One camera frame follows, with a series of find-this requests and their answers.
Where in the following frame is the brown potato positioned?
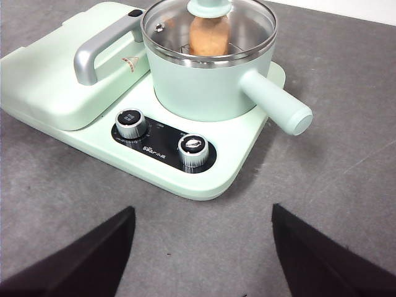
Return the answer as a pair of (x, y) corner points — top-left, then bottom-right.
(188, 15), (231, 57)

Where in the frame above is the silver control knob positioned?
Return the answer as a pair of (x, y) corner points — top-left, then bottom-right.
(114, 108), (148, 139)
(177, 133), (209, 168)

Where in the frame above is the silver griddle cover handle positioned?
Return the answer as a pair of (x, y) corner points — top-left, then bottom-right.
(73, 11), (146, 86)

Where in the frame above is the mint green steamer pot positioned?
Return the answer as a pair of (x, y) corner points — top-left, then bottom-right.
(141, 18), (314, 137)

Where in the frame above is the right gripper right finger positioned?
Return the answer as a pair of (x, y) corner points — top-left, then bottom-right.
(271, 203), (396, 297)

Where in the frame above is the glass pot lid green knob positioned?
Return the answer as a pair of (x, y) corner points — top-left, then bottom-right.
(140, 0), (278, 61)

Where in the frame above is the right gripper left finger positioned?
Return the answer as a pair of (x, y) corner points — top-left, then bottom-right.
(0, 205), (136, 297)

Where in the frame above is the mint green griddle cover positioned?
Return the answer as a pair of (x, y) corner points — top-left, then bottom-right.
(0, 1), (155, 131)

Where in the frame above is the mint green breakfast maker base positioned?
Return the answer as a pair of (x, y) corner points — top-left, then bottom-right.
(57, 61), (287, 201)

